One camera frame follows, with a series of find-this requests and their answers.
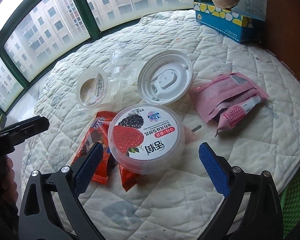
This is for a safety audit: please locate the blue yellow tissue box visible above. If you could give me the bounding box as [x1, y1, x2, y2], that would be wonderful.
[193, 2, 265, 43]

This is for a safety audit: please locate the white quilted mattress pad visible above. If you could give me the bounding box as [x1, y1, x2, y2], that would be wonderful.
[21, 10, 300, 239]

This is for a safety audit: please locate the person left hand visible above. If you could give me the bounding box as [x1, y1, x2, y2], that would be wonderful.
[1, 157, 18, 204]

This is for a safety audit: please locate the strawberry label yogurt cup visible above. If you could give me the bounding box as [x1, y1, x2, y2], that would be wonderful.
[108, 103, 185, 175]

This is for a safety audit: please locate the white plastic cup lid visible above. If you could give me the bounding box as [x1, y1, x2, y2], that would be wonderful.
[137, 50, 193, 105]

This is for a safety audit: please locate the pink Franzzi snack wrapper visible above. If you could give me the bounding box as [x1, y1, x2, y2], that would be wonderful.
[189, 72, 269, 133]

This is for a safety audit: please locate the orange chocolate wafer wrapper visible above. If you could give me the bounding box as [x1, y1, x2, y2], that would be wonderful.
[71, 110, 119, 185]

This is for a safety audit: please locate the small clear pudding cup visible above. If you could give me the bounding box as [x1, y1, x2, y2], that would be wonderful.
[76, 67, 122, 112]

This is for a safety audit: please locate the green window frame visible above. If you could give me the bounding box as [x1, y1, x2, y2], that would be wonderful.
[0, 0, 199, 115]

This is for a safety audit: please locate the green plastic basket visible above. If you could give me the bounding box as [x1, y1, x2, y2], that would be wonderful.
[280, 167, 300, 239]

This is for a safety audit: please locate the clear plastic cup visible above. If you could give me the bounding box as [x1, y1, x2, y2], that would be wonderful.
[110, 49, 145, 85]

